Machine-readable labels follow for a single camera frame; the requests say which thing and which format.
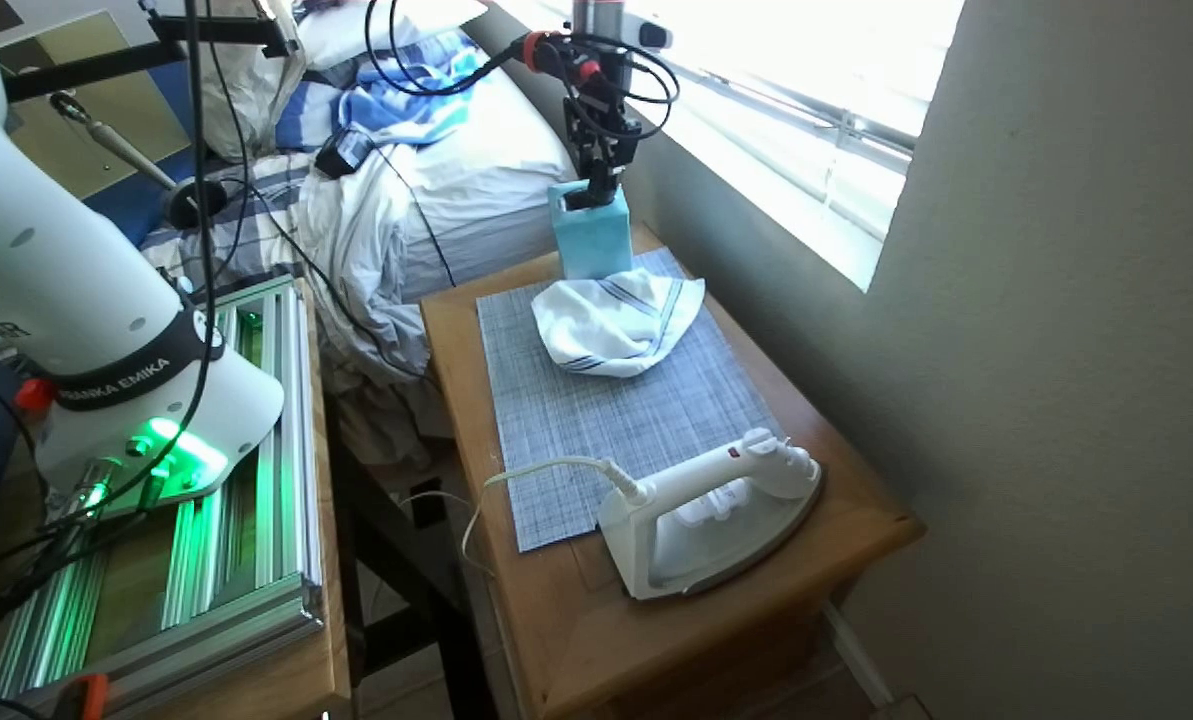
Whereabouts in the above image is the light blue box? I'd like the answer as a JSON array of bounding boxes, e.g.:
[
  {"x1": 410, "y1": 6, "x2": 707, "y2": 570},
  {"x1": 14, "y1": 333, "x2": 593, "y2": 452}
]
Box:
[{"x1": 548, "y1": 180, "x2": 636, "y2": 282}]

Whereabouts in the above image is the grey woven placemat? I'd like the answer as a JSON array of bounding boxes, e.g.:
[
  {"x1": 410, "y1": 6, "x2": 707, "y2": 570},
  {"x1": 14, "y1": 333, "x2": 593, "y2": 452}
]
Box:
[{"x1": 475, "y1": 246, "x2": 786, "y2": 554}]

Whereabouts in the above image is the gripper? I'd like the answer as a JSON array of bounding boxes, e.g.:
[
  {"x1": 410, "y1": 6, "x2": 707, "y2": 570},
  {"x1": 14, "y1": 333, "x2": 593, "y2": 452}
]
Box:
[{"x1": 559, "y1": 58, "x2": 645, "y2": 211}]

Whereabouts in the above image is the blue and white striped cloth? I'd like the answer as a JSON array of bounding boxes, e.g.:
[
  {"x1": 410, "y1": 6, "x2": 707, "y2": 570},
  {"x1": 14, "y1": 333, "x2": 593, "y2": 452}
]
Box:
[{"x1": 339, "y1": 30, "x2": 489, "y2": 148}]

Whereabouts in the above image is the bed with white bedding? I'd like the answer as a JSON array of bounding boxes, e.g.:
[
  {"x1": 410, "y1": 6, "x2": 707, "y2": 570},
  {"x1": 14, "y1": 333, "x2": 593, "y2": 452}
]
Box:
[{"x1": 141, "y1": 0, "x2": 579, "y2": 471}]

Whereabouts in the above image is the white towel with blue stripes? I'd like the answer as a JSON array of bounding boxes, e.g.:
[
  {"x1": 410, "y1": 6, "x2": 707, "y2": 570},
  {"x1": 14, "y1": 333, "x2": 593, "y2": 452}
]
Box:
[{"x1": 530, "y1": 268, "x2": 707, "y2": 379}]

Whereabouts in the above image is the white clothes iron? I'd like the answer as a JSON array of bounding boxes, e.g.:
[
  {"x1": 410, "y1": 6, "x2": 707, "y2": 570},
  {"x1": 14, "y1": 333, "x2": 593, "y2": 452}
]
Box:
[{"x1": 596, "y1": 427, "x2": 826, "y2": 602}]

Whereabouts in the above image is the black power brick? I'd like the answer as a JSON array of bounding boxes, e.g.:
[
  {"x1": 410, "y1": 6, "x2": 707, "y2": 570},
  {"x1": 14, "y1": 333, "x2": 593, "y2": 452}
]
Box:
[{"x1": 313, "y1": 127, "x2": 378, "y2": 182}]

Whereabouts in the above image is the black stand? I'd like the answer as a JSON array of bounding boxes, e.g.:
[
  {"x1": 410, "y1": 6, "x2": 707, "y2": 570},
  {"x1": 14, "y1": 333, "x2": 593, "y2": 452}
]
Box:
[{"x1": 0, "y1": 12, "x2": 300, "y2": 104}]

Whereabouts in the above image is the window with blinds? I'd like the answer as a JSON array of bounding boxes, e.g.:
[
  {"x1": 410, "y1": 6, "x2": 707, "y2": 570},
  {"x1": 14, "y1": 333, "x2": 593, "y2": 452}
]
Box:
[{"x1": 496, "y1": 0, "x2": 968, "y2": 293}]

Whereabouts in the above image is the stand with round base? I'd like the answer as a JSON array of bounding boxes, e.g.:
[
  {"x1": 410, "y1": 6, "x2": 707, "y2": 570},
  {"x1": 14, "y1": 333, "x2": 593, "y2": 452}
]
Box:
[{"x1": 49, "y1": 90, "x2": 229, "y2": 231}]

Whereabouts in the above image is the black cable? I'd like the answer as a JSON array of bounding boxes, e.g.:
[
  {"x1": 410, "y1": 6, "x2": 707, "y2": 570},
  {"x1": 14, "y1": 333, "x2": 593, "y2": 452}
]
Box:
[{"x1": 56, "y1": 0, "x2": 257, "y2": 521}]

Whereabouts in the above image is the white pillow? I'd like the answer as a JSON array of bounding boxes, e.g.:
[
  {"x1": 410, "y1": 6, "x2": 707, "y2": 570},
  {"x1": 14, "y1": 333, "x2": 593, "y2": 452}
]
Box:
[{"x1": 294, "y1": 0, "x2": 489, "y2": 73}]

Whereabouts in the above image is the white iron cord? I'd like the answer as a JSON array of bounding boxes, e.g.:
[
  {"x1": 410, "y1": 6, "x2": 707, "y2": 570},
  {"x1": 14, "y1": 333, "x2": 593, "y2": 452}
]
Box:
[{"x1": 460, "y1": 455, "x2": 649, "y2": 581}]

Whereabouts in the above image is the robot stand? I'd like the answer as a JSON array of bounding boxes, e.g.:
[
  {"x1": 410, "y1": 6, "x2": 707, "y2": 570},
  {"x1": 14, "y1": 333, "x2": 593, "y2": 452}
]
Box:
[{"x1": 0, "y1": 270, "x2": 353, "y2": 720}]

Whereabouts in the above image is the white plastic bag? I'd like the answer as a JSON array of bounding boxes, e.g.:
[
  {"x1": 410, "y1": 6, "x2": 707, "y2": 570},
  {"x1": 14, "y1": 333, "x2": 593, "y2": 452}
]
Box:
[{"x1": 194, "y1": 0, "x2": 309, "y2": 163}]

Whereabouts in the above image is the orange clamp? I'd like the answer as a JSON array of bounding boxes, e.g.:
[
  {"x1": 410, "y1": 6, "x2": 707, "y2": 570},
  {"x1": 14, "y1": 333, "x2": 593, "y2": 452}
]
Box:
[{"x1": 50, "y1": 671, "x2": 113, "y2": 720}]

